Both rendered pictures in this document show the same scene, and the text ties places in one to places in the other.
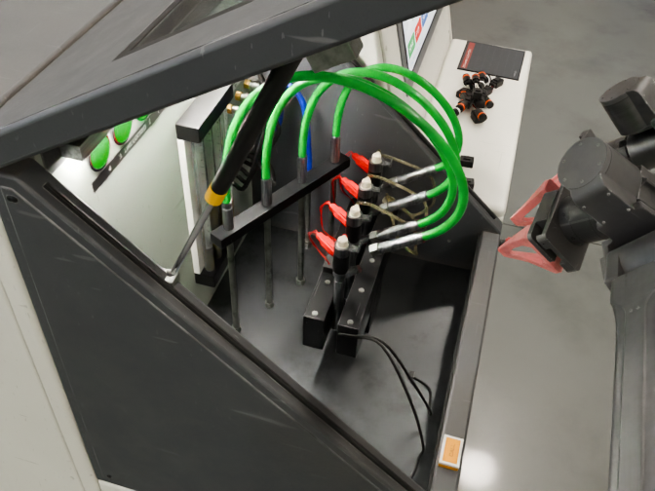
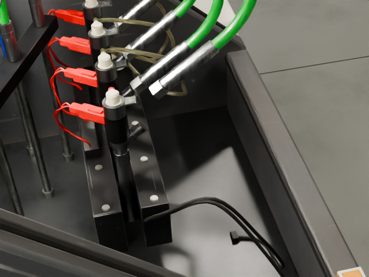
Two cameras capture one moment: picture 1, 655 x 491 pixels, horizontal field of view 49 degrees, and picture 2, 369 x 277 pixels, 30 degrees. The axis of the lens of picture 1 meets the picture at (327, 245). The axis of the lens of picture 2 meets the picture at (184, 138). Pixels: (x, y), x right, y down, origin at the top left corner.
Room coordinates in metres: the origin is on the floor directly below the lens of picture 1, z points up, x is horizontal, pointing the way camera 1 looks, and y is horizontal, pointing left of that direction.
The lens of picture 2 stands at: (0.22, 0.17, 1.63)
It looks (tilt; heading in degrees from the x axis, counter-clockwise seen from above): 41 degrees down; 336
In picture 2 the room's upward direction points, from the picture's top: 4 degrees counter-clockwise
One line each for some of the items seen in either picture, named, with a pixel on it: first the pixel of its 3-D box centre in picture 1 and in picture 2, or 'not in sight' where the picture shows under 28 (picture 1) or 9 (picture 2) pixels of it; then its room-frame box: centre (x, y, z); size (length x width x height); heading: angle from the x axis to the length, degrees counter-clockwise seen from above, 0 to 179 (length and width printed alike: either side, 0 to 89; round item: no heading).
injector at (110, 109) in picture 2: (345, 289); (130, 162); (0.85, -0.03, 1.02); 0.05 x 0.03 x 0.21; 76
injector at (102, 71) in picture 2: (357, 258); (122, 124); (0.93, -0.05, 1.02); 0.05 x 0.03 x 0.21; 76
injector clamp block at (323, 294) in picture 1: (353, 283); (119, 164); (0.97, -0.05, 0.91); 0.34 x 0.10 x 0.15; 166
